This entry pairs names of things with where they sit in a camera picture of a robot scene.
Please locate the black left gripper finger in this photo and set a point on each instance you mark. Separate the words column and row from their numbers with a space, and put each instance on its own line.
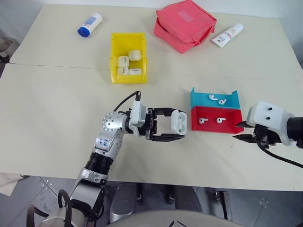
column 165, row 137
column 163, row 111

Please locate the black table leg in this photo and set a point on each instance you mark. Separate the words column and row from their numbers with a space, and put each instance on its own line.
column 226, row 205

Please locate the white earbud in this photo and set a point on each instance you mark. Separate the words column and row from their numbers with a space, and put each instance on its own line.
column 219, row 120
column 212, row 97
column 202, row 121
column 222, row 102

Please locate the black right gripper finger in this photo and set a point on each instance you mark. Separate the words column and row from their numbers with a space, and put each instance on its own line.
column 246, row 124
column 246, row 138

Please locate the blue plastic tray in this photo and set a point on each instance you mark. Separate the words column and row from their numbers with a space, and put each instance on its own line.
column 233, row 101

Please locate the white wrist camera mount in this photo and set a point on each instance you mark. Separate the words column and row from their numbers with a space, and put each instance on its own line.
column 267, row 116
column 137, row 116

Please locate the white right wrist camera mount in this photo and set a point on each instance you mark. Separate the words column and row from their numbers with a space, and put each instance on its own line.
column 267, row 116

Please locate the red plastic tray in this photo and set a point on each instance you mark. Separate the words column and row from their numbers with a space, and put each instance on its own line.
column 213, row 127

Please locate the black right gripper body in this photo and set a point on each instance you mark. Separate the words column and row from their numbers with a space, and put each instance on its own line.
column 265, row 137

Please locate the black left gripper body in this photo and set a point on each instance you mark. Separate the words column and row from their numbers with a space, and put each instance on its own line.
column 150, row 123

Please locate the pink fabric pouch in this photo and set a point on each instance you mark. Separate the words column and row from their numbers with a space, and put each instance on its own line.
column 184, row 23

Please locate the white cream tube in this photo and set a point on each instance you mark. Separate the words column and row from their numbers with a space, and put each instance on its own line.
column 228, row 35

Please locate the white earbud case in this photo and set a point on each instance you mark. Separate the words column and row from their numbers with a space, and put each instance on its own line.
column 122, row 71
column 179, row 123
column 135, row 55
column 135, row 71
column 123, row 61

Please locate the yellow plastic bin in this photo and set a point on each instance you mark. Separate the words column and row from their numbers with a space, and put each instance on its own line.
column 139, row 79

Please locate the white bottle with blue cap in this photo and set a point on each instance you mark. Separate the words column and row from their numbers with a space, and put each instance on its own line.
column 91, row 23

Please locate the closed white earbud case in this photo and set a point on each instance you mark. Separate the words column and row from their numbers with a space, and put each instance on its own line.
column 135, row 55
column 135, row 71
column 123, row 61
column 122, row 71

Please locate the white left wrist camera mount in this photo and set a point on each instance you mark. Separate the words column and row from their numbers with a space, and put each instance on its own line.
column 137, row 116

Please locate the silver robot torso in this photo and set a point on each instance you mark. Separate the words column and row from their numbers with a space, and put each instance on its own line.
column 146, row 220

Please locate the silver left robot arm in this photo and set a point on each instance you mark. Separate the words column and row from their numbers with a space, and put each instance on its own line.
column 110, row 123

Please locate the grey rounded shape under table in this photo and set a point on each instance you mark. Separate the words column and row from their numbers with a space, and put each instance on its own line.
column 123, row 203

